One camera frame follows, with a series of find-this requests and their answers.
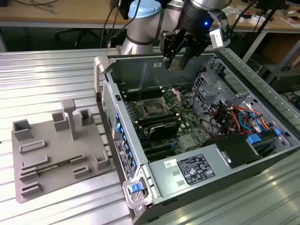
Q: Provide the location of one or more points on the white small box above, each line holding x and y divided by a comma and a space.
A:
246, 20

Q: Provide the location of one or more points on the grey open PC case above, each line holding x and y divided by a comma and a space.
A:
129, 131

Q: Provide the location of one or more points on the green RAM stick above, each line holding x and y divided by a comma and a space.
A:
54, 166

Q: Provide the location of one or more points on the black expansion card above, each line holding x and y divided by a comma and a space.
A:
164, 130

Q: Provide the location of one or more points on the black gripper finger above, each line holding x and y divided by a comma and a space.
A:
194, 49
168, 44

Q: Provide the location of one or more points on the black plastic air shroud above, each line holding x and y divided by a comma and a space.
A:
234, 150

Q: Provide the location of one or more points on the metal locking lever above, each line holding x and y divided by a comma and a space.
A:
139, 95

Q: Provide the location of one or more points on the metal drive cage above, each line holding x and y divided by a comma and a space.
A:
211, 89

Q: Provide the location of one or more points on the silver green CPU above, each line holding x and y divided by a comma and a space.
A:
177, 63

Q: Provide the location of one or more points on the grey parts rack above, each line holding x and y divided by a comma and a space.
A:
58, 150

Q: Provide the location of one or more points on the CPU socket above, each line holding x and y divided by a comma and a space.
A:
152, 108

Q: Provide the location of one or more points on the brown cardboard box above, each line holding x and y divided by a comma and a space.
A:
279, 49

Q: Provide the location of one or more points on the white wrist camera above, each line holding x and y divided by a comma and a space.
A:
219, 38

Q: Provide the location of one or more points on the blue case latch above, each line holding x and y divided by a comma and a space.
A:
134, 189

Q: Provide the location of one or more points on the silver power supply unit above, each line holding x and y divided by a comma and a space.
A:
161, 175

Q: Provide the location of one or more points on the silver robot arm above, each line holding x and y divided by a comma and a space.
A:
140, 30

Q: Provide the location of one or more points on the wooden desk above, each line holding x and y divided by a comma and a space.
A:
70, 11

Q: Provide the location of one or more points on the green motherboard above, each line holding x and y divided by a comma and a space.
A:
189, 117

